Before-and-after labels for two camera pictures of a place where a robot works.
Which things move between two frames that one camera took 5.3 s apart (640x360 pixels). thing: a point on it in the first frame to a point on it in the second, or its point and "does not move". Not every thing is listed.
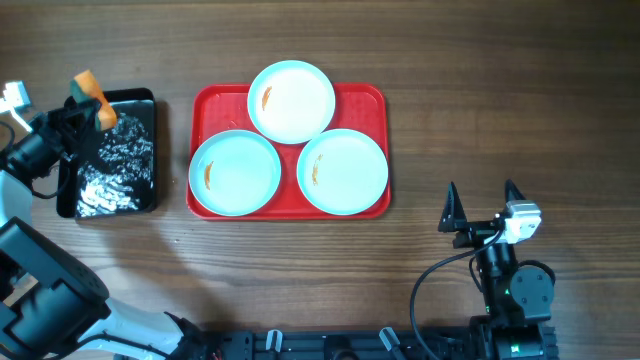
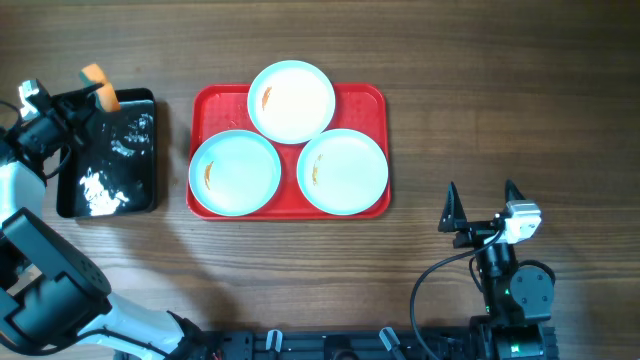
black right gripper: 454,219 does not move
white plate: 342,172 does not move
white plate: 234,173 does not move
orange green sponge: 84,88 to 106,95
